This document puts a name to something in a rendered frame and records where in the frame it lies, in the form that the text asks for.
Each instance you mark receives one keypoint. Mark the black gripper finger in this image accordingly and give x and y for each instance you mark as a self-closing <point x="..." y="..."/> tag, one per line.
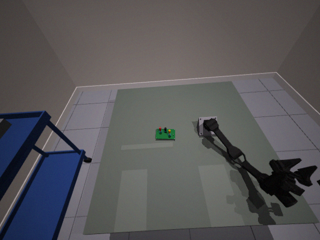
<point x="306" y="172"/>
<point x="287" y="164"/>

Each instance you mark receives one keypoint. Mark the green circuit board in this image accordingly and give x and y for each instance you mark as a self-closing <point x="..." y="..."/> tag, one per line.
<point x="165" y="133"/>

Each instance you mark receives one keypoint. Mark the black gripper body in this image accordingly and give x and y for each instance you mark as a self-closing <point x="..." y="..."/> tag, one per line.
<point x="278" y="174"/>

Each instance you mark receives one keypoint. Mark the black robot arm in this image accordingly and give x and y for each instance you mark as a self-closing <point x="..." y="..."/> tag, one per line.
<point x="265" y="181"/>

